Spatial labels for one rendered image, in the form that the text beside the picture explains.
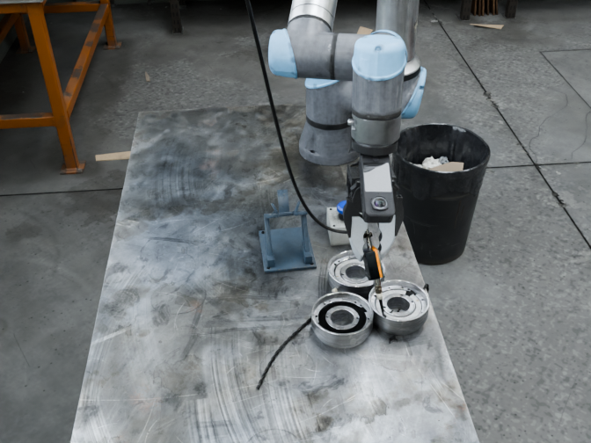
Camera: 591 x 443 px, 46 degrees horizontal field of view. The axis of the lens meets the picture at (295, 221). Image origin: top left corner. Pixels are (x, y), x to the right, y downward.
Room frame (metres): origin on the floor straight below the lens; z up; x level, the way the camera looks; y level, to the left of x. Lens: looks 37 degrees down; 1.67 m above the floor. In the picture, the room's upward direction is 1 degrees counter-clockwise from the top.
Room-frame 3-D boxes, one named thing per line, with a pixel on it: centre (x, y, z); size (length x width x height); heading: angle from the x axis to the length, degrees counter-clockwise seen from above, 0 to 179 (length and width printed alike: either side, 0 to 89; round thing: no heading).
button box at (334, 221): (1.13, -0.10, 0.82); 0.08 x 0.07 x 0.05; 4
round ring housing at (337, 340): (0.86, -0.08, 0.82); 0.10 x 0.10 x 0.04
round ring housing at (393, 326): (0.89, -0.18, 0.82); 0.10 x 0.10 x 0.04
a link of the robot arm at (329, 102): (1.46, -0.09, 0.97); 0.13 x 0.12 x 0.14; 79
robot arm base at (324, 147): (1.46, -0.09, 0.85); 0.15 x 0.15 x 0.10
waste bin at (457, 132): (2.10, -0.51, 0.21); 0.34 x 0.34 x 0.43
